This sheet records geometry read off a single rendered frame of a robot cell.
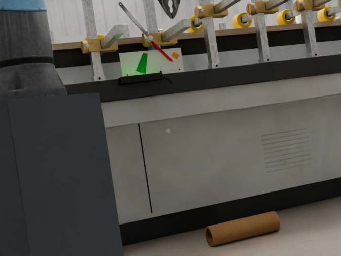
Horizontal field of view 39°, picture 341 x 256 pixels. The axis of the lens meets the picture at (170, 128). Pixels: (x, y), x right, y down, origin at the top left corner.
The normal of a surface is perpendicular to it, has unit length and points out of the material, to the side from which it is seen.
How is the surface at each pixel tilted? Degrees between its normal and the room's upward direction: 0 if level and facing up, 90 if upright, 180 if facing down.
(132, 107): 90
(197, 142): 90
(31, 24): 90
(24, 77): 70
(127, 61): 90
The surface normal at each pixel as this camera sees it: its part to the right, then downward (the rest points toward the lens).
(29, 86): 0.25, -0.38
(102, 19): 0.28, -0.04
